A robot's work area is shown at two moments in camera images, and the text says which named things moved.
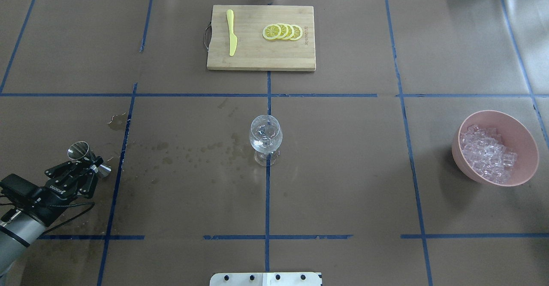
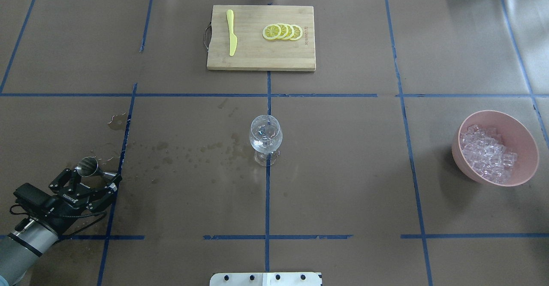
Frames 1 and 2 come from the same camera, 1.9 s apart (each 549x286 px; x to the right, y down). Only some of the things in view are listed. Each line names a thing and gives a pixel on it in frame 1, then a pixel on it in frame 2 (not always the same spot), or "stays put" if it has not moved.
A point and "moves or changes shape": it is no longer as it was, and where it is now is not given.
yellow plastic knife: (233, 40) stays put
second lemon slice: (284, 31) stays put
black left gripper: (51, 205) -> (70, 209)
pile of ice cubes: (482, 149) stays put
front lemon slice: (271, 31) stays put
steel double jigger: (79, 149) moves or changes shape
